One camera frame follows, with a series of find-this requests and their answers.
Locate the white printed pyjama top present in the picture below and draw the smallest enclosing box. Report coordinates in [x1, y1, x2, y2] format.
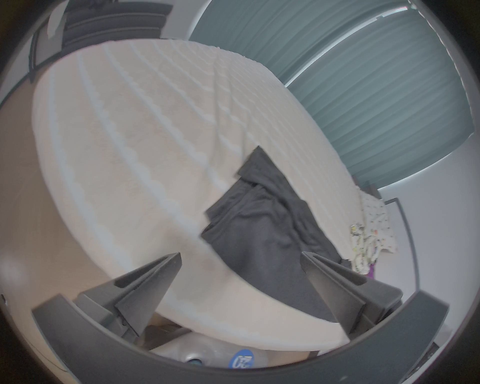
[349, 223, 382, 274]

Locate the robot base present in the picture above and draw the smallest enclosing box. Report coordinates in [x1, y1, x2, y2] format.
[144, 324, 319, 371]

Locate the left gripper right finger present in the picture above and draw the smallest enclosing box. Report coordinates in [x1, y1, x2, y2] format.
[300, 251, 404, 335]

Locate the white printed pillow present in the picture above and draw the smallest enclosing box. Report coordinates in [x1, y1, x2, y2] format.
[359, 191, 398, 254]

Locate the bed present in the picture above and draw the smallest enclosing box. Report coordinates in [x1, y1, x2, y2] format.
[32, 39, 419, 353]

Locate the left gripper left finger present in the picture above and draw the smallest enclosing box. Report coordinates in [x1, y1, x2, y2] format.
[77, 252, 184, 343]

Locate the blue-green curtain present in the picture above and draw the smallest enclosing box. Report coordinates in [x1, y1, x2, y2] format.
[187, 0, 410, 85]
[286, 7, 475, 190]

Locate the grey bedside table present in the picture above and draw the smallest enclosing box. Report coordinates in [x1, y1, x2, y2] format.
[352, 180, 382, 198]

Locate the black T-shirt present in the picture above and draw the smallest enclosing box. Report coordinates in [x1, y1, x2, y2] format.
[200, 145, 353, 323]

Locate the black chest of drawers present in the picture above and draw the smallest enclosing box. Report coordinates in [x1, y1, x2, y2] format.
[28, 0, 174, 81]

